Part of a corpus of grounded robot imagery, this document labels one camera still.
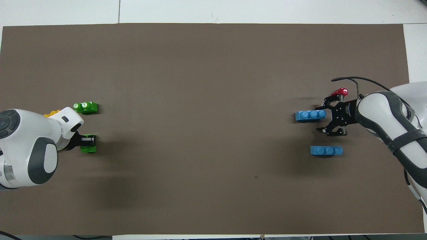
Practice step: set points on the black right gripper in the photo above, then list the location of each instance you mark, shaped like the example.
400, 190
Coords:
345, 115

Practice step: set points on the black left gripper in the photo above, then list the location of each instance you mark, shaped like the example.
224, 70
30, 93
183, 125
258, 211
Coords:
76, 141

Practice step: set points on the green two-stud toy brick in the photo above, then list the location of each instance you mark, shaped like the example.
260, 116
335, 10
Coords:
89, 149
90, 108

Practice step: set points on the blue three-stud toy brick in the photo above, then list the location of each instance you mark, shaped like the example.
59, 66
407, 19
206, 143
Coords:
325, 151
308, 115

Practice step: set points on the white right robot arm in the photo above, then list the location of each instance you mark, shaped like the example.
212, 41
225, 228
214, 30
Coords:
373, 106

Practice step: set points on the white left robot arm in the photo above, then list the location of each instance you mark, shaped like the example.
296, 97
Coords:
30, 150

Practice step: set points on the red one-stud toy brick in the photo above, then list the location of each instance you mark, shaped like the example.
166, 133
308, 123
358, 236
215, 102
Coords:
342, 91

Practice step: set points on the yellow two-stud toy brick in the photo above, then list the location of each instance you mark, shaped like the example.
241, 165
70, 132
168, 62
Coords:
51, 113

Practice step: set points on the brown paper table mat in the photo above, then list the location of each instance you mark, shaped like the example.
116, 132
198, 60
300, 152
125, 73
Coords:
213, 83

